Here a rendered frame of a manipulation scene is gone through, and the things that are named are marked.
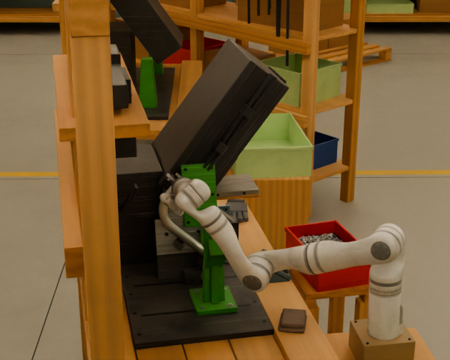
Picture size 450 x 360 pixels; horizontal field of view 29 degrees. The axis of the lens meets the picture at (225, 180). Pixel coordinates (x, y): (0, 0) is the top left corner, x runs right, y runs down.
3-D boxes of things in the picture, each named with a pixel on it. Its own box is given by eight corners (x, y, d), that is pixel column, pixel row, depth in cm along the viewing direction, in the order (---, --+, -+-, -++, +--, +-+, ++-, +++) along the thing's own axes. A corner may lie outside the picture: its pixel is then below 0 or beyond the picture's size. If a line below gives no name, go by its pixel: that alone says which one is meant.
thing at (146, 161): (155, 226, 328) (152, 142, 315) (166, 262, 300) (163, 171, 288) (106, 231, 324) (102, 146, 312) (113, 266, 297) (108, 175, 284)
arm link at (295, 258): (256, 273, 268) (328, 258, 255) (247, 293, 261) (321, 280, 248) (243, 251, 265) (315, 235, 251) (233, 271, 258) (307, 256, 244)
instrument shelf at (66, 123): (121, 62, 322) (120, 51, 320) (150, 136, 239) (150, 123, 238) (53, 65, 317) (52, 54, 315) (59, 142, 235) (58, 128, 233)
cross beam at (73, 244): (68, 129, 347) (66, 108, 344) (85, 276, 229) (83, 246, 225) (55, 130, 346) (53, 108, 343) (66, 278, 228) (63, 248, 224)
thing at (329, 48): (338, 48, 1028) (339, 11, 1012) (391, 60, 972) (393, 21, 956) (265, 63, 955) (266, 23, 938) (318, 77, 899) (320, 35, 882)
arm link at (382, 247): (313, 279, 247) (325, 266, 255) (401, 263, 233) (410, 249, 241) (303, 251, 245) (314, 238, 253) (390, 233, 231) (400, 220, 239)
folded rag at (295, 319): (304, 334, 256) (304, 326, 255) (277, 331, 257) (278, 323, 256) (306, 317, 265) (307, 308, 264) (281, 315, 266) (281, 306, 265)
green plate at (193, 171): (214, 221, 296) (211, 160, 294) (218, 225, 288) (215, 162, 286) (180, 224, 294) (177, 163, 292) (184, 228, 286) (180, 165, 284)
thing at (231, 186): (248, 181, 318) (248, 173, 317) (258, 197, 303) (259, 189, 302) (143, 188, 310) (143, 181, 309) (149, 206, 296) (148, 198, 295)
